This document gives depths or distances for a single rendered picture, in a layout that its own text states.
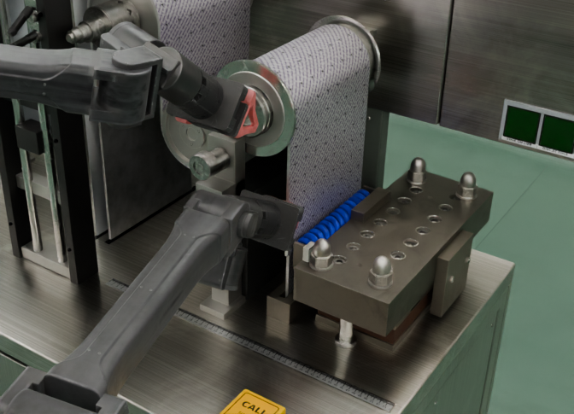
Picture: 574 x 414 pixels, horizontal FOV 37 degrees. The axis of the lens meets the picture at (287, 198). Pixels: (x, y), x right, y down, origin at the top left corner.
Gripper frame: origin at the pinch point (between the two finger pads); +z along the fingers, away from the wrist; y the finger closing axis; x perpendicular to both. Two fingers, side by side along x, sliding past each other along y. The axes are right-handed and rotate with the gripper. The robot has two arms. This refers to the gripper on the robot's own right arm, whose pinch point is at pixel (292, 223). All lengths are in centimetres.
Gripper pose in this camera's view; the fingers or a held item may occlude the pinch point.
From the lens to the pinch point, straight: 132.7
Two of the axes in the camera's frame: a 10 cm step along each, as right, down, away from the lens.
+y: 8.4, 2.9, -4.7
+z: 4.6, 0.8, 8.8
